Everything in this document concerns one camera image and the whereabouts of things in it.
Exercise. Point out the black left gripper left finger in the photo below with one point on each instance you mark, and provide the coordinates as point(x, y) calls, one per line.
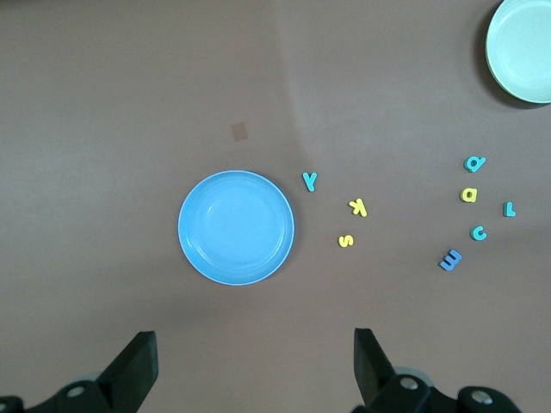
point(129, 374)

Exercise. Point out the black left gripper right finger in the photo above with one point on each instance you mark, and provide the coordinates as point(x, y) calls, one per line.
point(374, 378)

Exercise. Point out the yellow foam letter S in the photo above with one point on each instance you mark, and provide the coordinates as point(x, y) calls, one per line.
point(345, 241)

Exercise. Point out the yellow foam letter K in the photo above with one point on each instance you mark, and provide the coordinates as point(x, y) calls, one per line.
point(358, 208)

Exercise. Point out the teal foam letter Y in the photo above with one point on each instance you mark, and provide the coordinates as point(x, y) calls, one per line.
point(310, 183)

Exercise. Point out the blue foam letter E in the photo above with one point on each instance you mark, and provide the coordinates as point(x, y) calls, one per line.
point(450, 260)

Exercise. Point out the teal foam letter C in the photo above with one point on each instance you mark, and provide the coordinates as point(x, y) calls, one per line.
point(473, 234)

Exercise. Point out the blue round plate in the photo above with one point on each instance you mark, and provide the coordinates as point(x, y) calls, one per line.
point(237, 228)

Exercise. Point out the yellow foam letter D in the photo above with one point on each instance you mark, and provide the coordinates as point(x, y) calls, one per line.
point(475, 195)

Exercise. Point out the teal foam letter L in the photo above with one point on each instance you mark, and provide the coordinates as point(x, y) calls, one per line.
point(508, 212)

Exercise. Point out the teal foam letter P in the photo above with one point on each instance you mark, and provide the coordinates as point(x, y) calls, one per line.
point(469, 167)

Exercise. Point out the brown tape patch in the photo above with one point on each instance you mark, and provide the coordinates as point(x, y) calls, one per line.
point(239, 131)

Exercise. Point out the brown table mat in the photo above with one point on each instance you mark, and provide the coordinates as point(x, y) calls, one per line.
point(86, 86)

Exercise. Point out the pale green round plate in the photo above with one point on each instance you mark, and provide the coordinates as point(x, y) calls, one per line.
point(525, 47)

